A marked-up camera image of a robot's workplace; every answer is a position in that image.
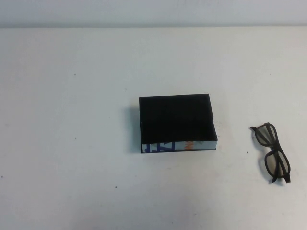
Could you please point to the dark framed glasses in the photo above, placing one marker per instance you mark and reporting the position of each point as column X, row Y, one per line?
column 277, row 150

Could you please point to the black glasses case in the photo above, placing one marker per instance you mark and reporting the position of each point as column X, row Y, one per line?
column 175, row 117

